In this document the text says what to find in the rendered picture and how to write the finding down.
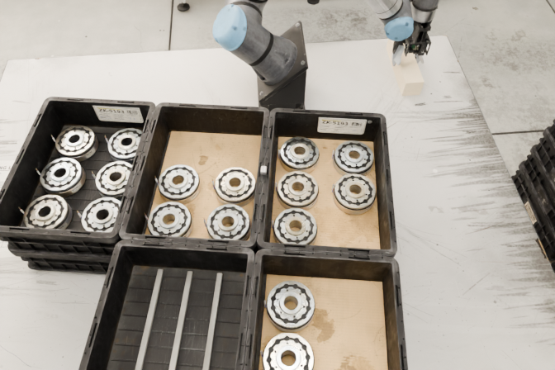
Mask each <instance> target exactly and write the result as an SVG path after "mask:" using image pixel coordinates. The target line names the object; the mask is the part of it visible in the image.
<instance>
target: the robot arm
mask: <svg viewBox="0 0 555 370"><path fill-rule="evenodd" d="M267 1H268V0H225V6H224V7H223V8H222V9H221V10H220V12H219V13H218V15H217V17H216V20H215V21H214V25H213V30H212V33H213V37H214V39H215V41H216V42H217V43H218V44H219V45H221V47H222V48H223V49H225V50H228V51H229V52H230V53H232V54H233V55H235V56H236V57H238V58H239V59H241V60H243V61H244V62H245V63H246V64H248V65H249V66H251V68H252V69H253V71H254V72H255V73H256V74H257V76H258V77H259V79H260V80H261V81H263V82H264V83H266V84H267V85H274V84H276V83H279V82H280V81H282V80H283V79H284V78H285V77H286V76H287V75H288V74H289V72H290V71H291V70H292V67H293V65H294V64H295V62H296V57H297V47H296V45H295V44H294V43H293V42H291V41H290V40H289V39H286V38H283V37H281V36H275V35H274V34H272V33H271V32H270V31H268V30H267V29H266V28H264V27H263V26H262V20H263V8H264V6H265V5H266V3H267ZM365 1H366V2H367V4H368V5H369V6H370V8H371V9H372V10H373V11H374V12H375V13H376V14H377V16H378V17H379V19H380V20H381V21H382V23H383V24H384V26H385V27H384V31H385V32H386V36H387V38H388V39H390V40H393V41H394V43H393V48H392V57H391V61H392V65H393V66H395V65H396V64H397V65H400V63H401V55H402V53H403V51H404V53H405V56H407V54H409V53H413V55H415V59H416V62H417V63H419V62H420V61H421V63H422V64H423V63H424V58H423V55H424V54H426V55H427V54H428V53H429V48H430V46H431V40H430V38H429V35H428V33H427V32H428V31H430V29H431V26H430V24H431V23H432V20H433V19H434V15H435V12H436V9H438V5H439V0H365ZM410 2H412V3H411V5H410ZM403 43H404V44H405V46H404V45H403ZM428 44H429V48H428V50H427V49H426V48H427V45H428Z"/></svg>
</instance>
